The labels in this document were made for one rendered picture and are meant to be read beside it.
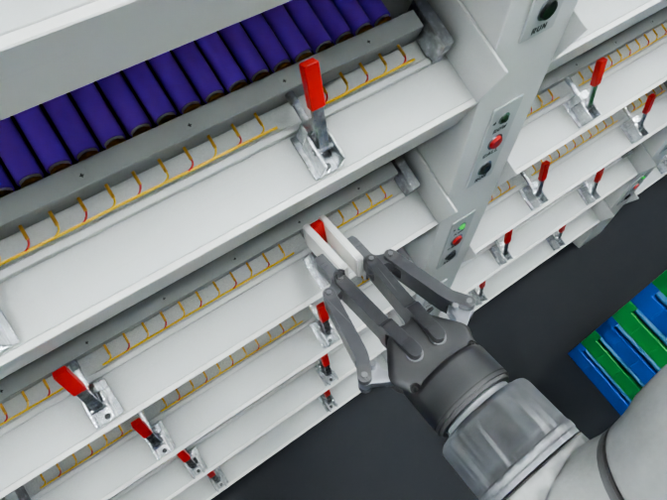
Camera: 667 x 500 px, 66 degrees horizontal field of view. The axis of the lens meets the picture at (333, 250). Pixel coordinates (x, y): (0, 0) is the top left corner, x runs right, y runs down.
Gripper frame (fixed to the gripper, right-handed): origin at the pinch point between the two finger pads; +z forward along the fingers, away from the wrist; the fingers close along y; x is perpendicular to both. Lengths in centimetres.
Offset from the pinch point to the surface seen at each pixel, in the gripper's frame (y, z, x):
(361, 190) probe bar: 8.4, 6.6, -2.3
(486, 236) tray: 31.8, 4.6, -27.3
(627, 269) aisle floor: 92, -2, -83
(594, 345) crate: 59, -13, -73
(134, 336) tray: -20.9, 6.9, -4.9
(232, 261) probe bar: -8.5, 6.8, -2.1
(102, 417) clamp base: -27.1, 2.1, -7.4
